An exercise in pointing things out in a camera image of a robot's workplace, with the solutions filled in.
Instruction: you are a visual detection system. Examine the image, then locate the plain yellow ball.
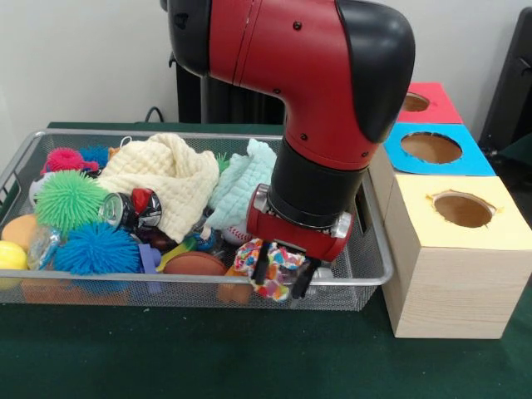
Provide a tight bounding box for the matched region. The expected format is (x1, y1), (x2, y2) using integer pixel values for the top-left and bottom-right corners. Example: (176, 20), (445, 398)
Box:
(0, 240), (29, 272)

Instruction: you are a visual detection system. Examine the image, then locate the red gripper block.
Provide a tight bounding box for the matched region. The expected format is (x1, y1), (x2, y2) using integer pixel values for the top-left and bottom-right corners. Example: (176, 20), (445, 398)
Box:
(245, 183), (355, 301)

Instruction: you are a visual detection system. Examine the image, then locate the cream waffle cloth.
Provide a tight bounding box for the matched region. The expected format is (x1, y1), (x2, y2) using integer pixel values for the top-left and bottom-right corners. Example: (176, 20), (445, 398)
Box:
(97, 132), (220, 244)

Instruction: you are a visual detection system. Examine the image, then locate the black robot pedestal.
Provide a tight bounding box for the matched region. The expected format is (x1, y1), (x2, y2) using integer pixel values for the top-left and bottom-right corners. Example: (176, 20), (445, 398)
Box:
(168, 49), (288, 125)

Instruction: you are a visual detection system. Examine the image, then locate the black upright panel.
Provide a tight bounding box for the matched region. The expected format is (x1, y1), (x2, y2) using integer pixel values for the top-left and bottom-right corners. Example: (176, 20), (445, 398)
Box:
(477, 7), (532, 146)

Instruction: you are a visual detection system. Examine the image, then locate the large green spiky ball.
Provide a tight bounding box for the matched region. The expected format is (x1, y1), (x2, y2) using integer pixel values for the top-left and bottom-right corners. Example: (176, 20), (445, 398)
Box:
(33, 169), (110, 234)

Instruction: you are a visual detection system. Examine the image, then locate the colourful patterned cloth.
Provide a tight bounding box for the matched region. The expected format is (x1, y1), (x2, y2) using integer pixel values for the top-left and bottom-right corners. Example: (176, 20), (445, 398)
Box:
(234, 240), (312, 303)

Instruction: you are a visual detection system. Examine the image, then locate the wooden box with three holes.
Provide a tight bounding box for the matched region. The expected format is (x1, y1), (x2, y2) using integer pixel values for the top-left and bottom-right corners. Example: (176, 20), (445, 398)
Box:
(367, 81), (532, 340)

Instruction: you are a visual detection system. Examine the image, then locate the dark green tablecloth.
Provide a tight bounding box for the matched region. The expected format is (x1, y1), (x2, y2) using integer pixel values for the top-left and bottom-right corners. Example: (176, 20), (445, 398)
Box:
(0, 121), (532, 399)

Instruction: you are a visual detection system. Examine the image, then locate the large blue spiky ball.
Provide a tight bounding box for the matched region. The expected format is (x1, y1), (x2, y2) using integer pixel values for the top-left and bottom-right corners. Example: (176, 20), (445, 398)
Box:
(52, 222), (141, 276)

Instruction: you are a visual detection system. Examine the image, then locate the crushed black red can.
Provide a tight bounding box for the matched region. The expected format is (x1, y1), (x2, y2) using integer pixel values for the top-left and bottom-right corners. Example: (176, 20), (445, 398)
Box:
(101, 188), (163, 229)

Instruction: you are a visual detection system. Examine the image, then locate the light blue waffle cloth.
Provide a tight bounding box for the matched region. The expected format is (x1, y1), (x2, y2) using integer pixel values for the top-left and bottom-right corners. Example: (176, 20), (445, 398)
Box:
(206, 138), (278, 229)

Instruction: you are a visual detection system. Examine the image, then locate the white baseball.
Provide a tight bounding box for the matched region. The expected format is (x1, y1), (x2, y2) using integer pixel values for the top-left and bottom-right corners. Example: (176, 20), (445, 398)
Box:
(223, 222), (253, 244)

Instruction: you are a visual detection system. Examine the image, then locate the shallow metal mesh bin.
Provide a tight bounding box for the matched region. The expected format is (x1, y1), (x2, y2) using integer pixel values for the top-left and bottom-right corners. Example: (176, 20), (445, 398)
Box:
(0, 128), (394, 312)

